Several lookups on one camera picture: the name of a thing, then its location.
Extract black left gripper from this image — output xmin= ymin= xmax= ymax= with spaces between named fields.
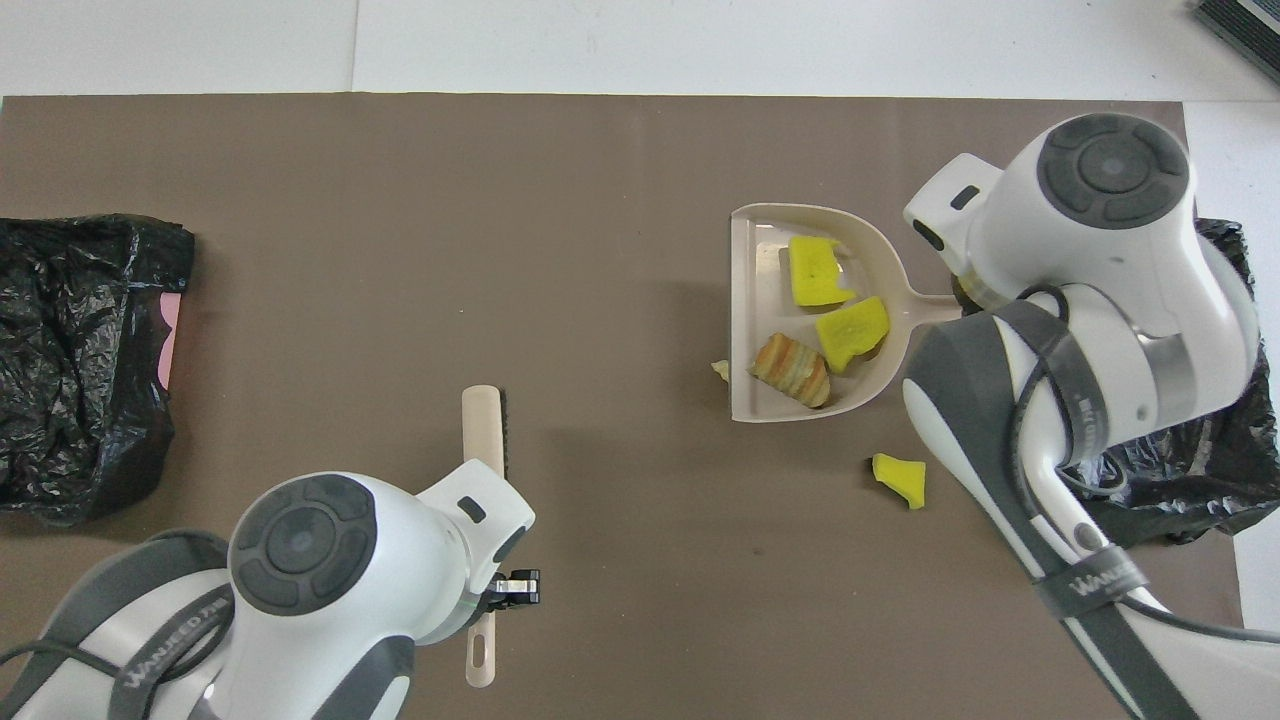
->
xmin=488 ymin=522 xmax=542 ymax=608

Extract beige hand brush black bristles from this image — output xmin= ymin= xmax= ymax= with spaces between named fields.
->
xmin=462 ymin=386 xmax=509 ymax=689

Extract beige plastic dustpan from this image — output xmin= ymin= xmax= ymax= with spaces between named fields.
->
xmin=728 ymin=203 xmax=966 ymax=424

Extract black bag lined pink bin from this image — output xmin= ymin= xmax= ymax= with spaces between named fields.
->
xmin=0 ymin=213 xmax=196 ymax=528

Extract yellow sponge wedge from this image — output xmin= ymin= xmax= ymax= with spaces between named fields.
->
xmin=814 ymin=296 xmax=891 ymax=374

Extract notched yellow sponge piece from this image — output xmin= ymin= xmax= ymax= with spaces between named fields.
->
xmin=788 ymin=236 xmax=857 ymax=308

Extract striped orange bread piece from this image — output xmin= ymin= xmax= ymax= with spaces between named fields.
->
xmin=748 ymin=333 xmax=833 ymax=410

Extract small yellow sponge piece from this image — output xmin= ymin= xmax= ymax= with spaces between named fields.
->
xmin=872 ymin=453 xmax=927 ymax=511

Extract dark grey ribbed box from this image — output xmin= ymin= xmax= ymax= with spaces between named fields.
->
xmin=1192 ymin=0 xmax=1280 ymax=86

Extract brown table mat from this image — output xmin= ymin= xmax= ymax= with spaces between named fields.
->
xmin=0 ymin=95 xmax=1241 ymax=720

